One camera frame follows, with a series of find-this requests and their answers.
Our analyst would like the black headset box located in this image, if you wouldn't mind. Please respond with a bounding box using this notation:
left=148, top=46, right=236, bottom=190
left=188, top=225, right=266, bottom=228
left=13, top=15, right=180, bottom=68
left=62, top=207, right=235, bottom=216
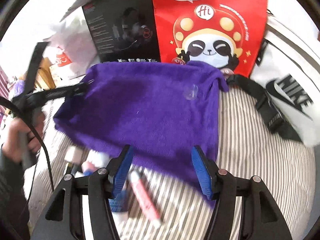
left=82, top=0, right=160, bottom=62

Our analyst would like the black cable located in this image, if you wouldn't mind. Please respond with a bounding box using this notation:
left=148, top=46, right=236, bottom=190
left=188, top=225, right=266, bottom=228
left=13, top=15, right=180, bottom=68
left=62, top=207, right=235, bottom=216
left=0, top=96, right=55, bottom=192

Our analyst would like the clear plastic suction cup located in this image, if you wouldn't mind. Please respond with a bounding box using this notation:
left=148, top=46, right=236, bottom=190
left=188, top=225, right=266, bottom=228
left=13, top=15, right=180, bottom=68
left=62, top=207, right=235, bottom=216
left=183, top=83, right=199, bottom=101

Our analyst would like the red panda paper bag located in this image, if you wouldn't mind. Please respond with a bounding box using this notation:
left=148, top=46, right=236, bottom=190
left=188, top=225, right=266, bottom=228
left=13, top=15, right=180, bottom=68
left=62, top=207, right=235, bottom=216
left=152, top=0, right=267, bottom=76

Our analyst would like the white Nike bag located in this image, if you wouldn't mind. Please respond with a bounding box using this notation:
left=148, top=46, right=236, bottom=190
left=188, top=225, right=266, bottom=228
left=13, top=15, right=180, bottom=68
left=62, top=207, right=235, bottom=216
left=250, top=12, right=319, bottom=147

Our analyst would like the person's left hand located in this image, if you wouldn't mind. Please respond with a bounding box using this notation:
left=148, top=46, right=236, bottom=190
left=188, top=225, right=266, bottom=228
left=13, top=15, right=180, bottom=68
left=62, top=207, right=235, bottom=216
left=2, top=118, right=41, bottom=164

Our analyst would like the white red plastic bag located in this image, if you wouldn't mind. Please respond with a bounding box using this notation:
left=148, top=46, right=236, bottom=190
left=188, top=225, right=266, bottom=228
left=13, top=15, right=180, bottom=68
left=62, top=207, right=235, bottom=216
left=45, top=16, right=97, bottom=80

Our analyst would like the white blue small bottle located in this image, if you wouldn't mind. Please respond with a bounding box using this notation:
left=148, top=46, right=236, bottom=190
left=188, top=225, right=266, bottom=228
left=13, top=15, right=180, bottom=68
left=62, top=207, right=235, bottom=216
left=63, top=146, right=130, bottom=227

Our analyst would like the black bag strap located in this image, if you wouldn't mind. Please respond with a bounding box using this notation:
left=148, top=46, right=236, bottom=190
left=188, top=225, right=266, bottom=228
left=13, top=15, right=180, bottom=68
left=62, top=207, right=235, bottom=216
left=226, top=74, right=302, bottom=142

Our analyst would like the purple fuzzy cloth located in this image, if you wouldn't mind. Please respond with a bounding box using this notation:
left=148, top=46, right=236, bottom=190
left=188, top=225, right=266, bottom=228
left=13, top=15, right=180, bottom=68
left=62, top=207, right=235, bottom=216
left=54, top=61, right=228, bottom=189

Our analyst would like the pink white tube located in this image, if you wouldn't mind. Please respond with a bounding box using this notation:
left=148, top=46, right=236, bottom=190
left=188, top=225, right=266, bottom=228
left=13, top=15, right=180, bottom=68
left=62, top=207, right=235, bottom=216
left=128, top=170, right=162, bottom=228

